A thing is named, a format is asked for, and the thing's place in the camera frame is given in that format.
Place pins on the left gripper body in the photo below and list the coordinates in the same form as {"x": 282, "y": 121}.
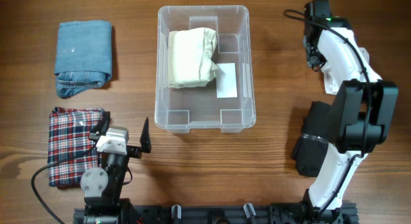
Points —
{"x": 114, "y": 158}

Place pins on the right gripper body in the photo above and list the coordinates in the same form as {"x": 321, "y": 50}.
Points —
{"x": 314, "y": 56}

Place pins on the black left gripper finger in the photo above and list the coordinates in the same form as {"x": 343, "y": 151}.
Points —
{"x": 101, "y": 127}
{"x": 145, "y": 141}

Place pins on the white t-shirt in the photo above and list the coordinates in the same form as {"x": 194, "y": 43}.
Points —
{"x": 330, "y": 83}

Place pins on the cream cloth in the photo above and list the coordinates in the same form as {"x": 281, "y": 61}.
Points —
{"x": 190, "y": 55}

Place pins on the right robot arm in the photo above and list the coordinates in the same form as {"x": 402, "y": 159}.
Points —
{"x": 361, "y": 114}

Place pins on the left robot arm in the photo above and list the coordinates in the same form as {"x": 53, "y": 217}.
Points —
{"x": 102, "y": 185}

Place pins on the folded red plaid shirt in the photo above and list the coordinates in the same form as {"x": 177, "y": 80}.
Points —
{"x": 69, "y": 130}

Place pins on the folded blue denim jeans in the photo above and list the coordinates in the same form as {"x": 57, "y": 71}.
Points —
{"x": 84, "y": 56}

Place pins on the clear plastic storage bin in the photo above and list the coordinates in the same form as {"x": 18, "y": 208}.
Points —
{"x": 181, "y": 110}

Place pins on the white label in bin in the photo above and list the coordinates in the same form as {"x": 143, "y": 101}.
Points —
{"x": 226, "y": 86}

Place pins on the folded black garment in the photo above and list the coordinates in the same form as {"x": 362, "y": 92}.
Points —
{"x": 312, "y": 145}

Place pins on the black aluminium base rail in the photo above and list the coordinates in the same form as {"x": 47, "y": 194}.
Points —
{"x": 275, "y": 213}

